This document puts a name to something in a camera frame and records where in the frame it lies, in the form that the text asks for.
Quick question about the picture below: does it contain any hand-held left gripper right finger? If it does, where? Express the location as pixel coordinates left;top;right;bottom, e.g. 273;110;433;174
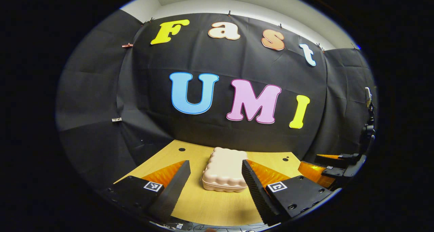
241;159;334;226

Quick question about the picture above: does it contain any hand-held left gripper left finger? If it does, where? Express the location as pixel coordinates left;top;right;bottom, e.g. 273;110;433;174
100;160;191;224

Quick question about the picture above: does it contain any pink suitcase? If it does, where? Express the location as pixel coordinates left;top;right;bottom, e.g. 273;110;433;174
201;147;249;193

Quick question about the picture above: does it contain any black backdrop cloth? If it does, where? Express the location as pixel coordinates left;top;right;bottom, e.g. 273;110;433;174
56;9;377;192

